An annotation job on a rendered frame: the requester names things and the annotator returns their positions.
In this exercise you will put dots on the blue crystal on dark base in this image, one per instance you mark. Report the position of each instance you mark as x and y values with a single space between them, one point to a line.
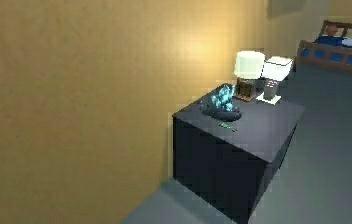
223 103

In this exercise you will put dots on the small green pen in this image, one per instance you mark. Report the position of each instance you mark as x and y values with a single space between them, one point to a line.
226 126

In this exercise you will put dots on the dark blue cabinet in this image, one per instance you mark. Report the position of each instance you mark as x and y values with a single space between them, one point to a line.
237 156

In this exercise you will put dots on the white shade brown base lamp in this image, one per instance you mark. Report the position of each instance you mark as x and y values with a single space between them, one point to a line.
248 70

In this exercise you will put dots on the white shade grey base lamp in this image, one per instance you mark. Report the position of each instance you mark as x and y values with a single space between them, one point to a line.
273 77

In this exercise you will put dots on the brown wooden bed blue mattress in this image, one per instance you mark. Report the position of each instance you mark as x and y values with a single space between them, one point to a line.
334 53

